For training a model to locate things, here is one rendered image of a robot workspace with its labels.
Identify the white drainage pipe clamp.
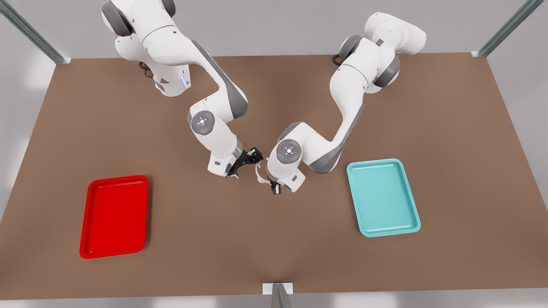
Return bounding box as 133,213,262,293
255,163,271,186

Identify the teal rectangular tray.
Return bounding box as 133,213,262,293
346,159,421,238

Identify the red rectangular tray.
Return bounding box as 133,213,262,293
80,175,149,259

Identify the silver frame post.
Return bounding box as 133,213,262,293
0,0,71,65
262,283,294,308
471,0,545,58

